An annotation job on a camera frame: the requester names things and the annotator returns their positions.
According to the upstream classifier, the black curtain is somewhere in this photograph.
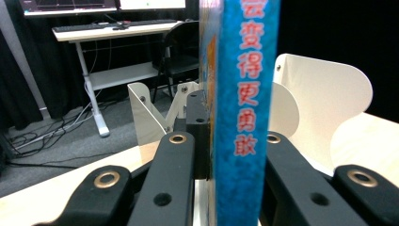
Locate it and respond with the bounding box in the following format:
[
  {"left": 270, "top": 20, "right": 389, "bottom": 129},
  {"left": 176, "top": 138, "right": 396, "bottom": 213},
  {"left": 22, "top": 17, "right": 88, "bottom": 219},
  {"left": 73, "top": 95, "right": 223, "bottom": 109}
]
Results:
[{"left": 0, "top": 0, "right": 201, "bottom": 131}]

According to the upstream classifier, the white expandable book stand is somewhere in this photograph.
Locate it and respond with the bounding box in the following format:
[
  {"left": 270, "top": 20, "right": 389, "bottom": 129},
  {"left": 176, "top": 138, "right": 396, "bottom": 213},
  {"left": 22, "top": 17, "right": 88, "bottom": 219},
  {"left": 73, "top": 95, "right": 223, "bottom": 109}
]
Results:
[{"left": 126, "top": 53, "right": 375, "bottom": 173}]

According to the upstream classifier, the black keyboard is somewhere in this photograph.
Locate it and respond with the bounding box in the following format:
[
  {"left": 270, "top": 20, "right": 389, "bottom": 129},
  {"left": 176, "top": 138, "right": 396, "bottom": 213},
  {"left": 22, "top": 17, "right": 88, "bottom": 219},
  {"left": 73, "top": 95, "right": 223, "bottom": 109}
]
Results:
[{"left": 51, "top": 19, "right": 179, "bottom": 34}]

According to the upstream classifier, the white desk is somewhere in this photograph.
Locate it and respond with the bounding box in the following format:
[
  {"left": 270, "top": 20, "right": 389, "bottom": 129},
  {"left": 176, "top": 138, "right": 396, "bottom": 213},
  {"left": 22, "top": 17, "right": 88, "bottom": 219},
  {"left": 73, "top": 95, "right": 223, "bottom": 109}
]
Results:
[{"left": 51, "top": 20, "right": 201, "bottom": 138}]

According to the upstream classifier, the bundle of floor cables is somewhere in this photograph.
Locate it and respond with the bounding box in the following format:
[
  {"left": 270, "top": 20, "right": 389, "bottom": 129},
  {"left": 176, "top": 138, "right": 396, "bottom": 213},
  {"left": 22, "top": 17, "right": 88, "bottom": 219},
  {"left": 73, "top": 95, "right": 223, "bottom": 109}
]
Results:
[{"left": 0, "top": 89, "right": 106, "bottom": 169}]

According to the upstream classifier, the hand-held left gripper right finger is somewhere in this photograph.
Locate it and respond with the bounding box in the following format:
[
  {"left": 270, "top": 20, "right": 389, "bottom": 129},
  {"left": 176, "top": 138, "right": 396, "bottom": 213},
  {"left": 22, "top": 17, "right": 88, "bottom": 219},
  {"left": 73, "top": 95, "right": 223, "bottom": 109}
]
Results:
[{"left": 259, "top": 131, "right": 370, "bottom": 226}]

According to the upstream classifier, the black chair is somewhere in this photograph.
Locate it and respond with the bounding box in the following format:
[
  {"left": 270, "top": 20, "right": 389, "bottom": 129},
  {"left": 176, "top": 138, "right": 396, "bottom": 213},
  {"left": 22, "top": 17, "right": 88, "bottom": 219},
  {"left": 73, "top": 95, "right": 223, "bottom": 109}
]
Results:
[{"left": 152, "top": 20, "right": 201, "bottom": 105}]

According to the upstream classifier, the grey metal post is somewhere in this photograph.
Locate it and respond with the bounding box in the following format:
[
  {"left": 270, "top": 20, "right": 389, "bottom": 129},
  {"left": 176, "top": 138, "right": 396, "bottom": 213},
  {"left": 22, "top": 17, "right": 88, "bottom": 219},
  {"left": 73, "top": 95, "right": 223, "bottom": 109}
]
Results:
[{"left": 0, "top": 0, "right": 49, "bottom": 111}]

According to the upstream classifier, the wide computer monitor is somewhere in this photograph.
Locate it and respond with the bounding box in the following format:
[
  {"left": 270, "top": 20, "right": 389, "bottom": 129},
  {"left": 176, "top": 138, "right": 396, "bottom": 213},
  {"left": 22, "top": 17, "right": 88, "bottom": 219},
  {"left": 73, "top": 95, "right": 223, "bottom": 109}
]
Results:
[{"left": 18, "top": 0, "right": 120, "bottom": 17}]

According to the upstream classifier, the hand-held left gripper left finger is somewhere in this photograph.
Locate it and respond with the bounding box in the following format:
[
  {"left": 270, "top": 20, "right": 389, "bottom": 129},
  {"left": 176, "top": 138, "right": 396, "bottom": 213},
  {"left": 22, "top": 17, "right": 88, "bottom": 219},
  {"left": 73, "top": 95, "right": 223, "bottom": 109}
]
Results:
[{"left": 126, "top": 89, "right": 211, "bottom": 226}]

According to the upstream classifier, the blue cartoon picture book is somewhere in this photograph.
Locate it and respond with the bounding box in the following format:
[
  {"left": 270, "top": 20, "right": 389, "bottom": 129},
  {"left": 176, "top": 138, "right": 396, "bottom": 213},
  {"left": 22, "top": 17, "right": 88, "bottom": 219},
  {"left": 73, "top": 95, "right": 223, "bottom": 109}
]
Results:
[{"left": 198, "top": 0, "right": 281, "bottom": 226}]

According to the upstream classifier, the computer monitor white screen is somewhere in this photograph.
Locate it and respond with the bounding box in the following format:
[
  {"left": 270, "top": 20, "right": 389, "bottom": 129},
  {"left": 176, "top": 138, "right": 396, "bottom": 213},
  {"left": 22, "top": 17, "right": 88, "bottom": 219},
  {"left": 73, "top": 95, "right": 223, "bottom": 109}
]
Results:
[{"left": 119, "top": 0, "right": 187, "bottom": 11}]

